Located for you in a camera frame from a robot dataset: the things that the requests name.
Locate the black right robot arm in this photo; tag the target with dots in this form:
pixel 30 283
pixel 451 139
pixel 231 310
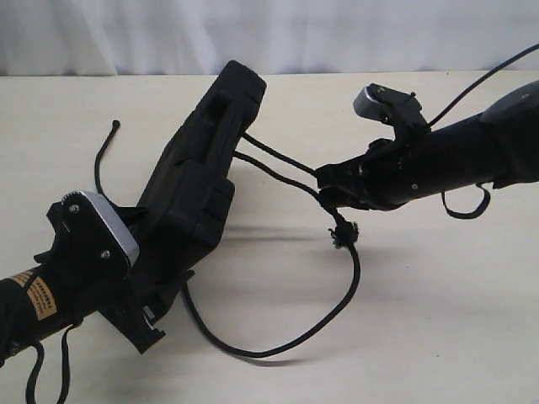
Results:
pixel 497 146

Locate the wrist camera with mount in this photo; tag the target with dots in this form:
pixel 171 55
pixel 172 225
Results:
pixel 401 111
pixel 90 236

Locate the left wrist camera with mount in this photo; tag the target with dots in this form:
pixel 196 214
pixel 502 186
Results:
pixel 90 236

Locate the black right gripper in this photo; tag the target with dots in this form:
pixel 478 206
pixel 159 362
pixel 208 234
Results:
pixel 388 175

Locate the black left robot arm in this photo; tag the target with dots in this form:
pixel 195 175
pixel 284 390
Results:
pixel 28 310

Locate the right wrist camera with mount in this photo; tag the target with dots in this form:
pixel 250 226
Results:
pixel 401 111

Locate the white curtain backdrop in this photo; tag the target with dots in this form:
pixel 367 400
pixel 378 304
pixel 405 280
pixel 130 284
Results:
pixel 109 38

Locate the black plastic carrying case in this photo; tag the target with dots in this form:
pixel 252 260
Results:
pixel 188 195

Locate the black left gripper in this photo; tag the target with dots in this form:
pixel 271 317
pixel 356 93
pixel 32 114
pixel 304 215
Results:
pixel 76 296

